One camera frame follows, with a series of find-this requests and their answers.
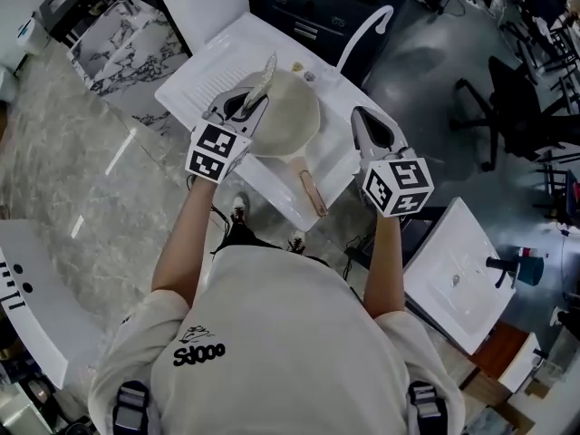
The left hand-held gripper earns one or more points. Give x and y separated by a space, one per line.
216 151

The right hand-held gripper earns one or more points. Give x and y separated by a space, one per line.
398 185

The silver mesh scrubber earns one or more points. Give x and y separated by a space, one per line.
265 77

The person's right forearm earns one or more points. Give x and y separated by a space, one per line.
385 265

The person's left forearm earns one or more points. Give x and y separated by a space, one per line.
181 243

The white sink with drainboard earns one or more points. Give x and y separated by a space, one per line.
210 80

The small yellow scrap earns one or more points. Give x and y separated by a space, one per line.
296 66

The small grey scrap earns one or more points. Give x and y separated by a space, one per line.
309 76

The person's left shoe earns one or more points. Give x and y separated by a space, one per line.
240 204

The person's shoe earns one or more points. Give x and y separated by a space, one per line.
296 242
240 204

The white curved faucet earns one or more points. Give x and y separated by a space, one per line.
362 34

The black trousers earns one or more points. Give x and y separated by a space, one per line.
244 234

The dark drawer cabinet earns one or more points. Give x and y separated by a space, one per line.
326 7

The person's right shoe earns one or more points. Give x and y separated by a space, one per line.
296 242

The marble patterned block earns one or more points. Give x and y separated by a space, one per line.
118 48

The black office chair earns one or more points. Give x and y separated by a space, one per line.
512 102

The white rectangular washbasin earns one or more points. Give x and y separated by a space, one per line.
448 288

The black basin faucet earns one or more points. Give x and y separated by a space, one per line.
500 264

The grey box appliance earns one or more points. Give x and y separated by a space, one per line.
63 5

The teal cylindrical container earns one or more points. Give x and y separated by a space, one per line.
534 267

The beige printed t-shirt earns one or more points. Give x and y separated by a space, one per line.
281 342

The brown wooden board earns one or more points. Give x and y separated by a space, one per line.
498 349

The white square box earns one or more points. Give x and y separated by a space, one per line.
525 363

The white curved ceramic fixture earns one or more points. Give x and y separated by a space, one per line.
41 297

